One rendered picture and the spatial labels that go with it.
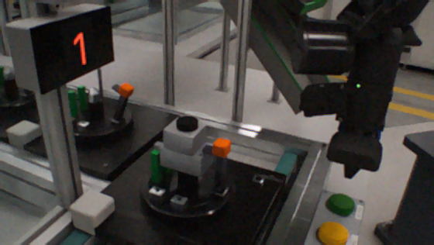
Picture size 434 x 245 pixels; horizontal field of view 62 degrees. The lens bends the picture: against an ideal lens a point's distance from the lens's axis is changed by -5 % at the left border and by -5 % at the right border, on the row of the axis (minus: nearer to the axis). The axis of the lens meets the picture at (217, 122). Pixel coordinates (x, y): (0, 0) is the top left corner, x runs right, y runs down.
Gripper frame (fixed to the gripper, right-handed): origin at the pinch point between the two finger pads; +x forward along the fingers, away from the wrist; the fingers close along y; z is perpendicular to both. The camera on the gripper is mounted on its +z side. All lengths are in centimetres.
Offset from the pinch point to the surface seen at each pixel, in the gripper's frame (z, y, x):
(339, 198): 0.5, -0.5, 7.8
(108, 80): 78, -43, 19
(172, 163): 22.6, 10.9, 1.3
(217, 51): 69, -109, 26
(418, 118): -47, -268, 105
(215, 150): 16.8, 9.7, -1.8
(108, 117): 44.7, -2.6, 5.9
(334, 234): -0.1, 7.7, 7.8
